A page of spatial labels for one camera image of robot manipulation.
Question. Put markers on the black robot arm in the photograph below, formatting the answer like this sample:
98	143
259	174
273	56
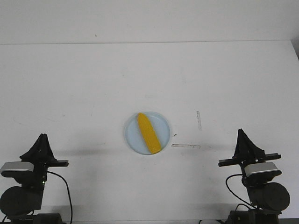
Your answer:
19	203
267	199

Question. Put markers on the light blue round plate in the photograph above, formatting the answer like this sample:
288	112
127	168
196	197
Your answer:
133	135

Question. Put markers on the yellow corn cob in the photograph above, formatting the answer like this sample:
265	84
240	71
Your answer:
148	133

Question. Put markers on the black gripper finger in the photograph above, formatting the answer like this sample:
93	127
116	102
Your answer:
40	151
246	149

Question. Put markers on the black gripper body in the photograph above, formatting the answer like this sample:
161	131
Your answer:
244	162
38	177

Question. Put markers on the clear vertical tape strip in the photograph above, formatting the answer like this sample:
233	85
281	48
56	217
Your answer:
199	120

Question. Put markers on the clear tape strip on table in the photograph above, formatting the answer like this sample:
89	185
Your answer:
186	146

